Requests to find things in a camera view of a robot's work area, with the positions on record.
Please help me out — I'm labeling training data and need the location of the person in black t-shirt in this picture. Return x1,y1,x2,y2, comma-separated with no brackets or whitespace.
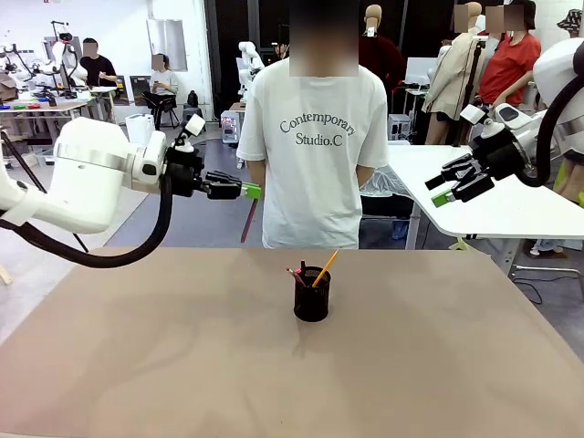
79,37,119,88

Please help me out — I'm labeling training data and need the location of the white side table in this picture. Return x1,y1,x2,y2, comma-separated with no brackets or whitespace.
385,143,584,277

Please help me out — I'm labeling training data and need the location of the person in white t-shirt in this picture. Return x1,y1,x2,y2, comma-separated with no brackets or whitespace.
235,0,390,251

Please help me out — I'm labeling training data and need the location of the yellow pencil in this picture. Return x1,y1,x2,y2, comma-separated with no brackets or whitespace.
311,249,339,288

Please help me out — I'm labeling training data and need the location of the white lace cloth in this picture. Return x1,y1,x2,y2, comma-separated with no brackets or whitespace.
359,162,414,198

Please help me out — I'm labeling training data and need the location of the black light stand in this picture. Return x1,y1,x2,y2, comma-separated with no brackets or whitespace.
455,40,485,147

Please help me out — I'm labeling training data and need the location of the black stool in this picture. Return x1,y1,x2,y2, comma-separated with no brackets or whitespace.
182,107,206,134

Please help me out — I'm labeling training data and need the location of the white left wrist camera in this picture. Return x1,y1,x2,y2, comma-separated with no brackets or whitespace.
172,113,205,154

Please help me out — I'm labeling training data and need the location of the brown cardboard box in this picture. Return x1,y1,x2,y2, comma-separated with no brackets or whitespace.
0,72,19,101

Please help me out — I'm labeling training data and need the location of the white wall panel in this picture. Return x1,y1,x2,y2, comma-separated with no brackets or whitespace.
145,18,189,73

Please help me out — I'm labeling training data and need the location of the person in red shirt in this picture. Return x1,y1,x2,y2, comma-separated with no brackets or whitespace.
476,0,543,109

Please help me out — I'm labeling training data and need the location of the white stool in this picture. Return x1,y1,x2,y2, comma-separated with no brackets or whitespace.
387,113,413,142

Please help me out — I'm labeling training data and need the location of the mannequin in beige coat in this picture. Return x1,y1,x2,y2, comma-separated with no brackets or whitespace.
420,2,485,146

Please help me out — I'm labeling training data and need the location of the white humanoid robot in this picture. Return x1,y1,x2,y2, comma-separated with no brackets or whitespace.
43,20,88,97

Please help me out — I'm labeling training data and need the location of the black mesh pen holder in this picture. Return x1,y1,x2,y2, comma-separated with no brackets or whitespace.
293,266,332,323

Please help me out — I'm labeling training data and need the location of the cluttered work table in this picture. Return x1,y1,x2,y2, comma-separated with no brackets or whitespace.
0,90,90,138

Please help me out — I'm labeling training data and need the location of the white board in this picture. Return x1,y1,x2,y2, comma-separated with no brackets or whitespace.
404,57,438,90

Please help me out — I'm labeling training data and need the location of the mannequin with bucket hat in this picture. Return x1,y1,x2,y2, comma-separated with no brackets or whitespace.
556,8,584,42

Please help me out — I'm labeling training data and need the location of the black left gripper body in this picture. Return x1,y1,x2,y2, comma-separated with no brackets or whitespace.
164,144,209,198

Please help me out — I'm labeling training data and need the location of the seated person in white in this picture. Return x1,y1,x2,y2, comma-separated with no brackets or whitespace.
143,53,182,129

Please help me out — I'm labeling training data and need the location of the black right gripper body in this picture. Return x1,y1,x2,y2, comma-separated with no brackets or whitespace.
468,130,525,183

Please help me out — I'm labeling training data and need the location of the white air purifier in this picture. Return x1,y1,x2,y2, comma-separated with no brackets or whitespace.
124,113,155,147

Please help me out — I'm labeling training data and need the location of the person's right forearm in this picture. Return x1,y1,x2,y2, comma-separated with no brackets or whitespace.
248,160,268,202

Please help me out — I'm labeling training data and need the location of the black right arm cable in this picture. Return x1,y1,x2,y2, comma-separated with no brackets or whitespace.
515,68,584,188

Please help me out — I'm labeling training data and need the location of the mannequin in dark red garment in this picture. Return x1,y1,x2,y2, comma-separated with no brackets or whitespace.
358,4,407,99

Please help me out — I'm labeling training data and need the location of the computer case with lights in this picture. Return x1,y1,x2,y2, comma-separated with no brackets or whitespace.
220,109,243,146

